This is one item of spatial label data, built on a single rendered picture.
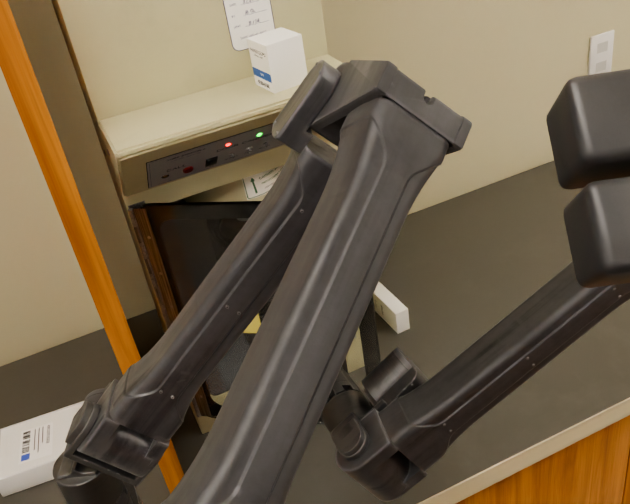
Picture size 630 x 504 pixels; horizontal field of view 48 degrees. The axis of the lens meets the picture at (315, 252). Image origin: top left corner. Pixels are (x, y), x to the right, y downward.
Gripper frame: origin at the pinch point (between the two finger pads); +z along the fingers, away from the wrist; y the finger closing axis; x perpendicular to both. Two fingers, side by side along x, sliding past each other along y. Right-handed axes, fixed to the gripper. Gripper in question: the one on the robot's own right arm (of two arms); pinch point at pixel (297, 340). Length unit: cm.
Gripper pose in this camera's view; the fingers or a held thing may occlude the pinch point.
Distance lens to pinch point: 97.1
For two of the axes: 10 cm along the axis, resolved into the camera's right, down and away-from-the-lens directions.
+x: -9.1, 3.3, -2.6
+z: -4.0, -4.6, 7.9
